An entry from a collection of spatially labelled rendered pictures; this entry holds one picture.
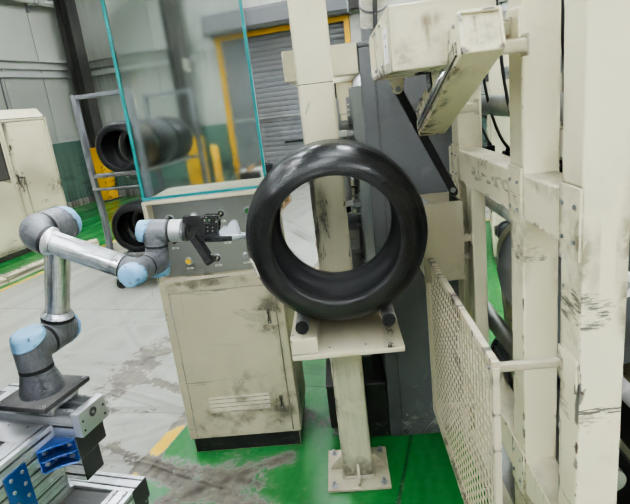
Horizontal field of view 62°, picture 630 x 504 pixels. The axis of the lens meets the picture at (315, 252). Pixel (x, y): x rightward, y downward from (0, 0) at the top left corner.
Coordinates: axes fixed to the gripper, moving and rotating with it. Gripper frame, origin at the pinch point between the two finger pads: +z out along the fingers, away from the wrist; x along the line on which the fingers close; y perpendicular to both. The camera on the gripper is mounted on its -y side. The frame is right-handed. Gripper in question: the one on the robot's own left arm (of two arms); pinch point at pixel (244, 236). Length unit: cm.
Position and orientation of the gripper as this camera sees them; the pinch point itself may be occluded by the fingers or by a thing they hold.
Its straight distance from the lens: 174.7
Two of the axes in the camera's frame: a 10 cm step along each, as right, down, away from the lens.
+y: -0.1, -9.6, -2.7
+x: 0.3, -2.7, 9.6
